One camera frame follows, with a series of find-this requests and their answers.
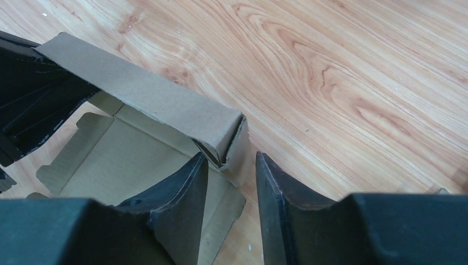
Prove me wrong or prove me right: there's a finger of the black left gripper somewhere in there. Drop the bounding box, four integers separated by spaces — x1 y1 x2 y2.
1 31 100 167
0 169 17 193

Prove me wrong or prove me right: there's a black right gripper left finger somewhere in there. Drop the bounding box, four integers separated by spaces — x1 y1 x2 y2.
1 153 209 264

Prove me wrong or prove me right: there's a brown cardboard box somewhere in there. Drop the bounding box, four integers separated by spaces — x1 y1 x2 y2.
36 33 253 264

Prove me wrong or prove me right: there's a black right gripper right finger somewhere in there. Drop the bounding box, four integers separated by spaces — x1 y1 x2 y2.
256 152 467 264

